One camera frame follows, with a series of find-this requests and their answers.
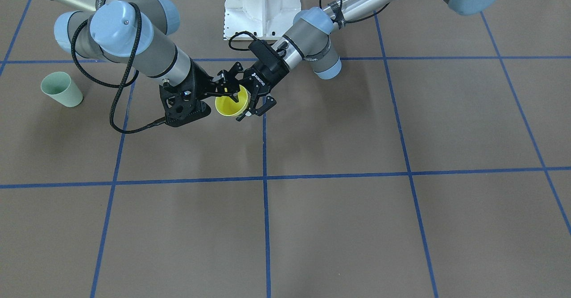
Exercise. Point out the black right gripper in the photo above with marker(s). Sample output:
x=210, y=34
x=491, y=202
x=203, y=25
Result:
x=200, y=80

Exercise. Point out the white pedestal column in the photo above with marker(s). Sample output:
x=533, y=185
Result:
x=265, y=19

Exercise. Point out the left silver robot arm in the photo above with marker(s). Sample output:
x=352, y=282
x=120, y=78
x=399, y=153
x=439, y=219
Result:
x=283, y=35

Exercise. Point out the yellow plastic cup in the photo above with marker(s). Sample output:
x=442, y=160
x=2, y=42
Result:
x=228, y=107

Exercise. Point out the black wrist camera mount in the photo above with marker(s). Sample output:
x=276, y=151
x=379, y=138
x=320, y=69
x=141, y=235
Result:
x=181, y=105

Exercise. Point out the green plastic cup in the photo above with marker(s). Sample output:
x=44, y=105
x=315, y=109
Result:
x=61, y=87

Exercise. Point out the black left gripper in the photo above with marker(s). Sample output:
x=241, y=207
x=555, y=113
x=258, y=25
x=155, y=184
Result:
x=263, y=77

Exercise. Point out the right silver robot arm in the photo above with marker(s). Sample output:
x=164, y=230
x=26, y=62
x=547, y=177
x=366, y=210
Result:
x=137, y=32

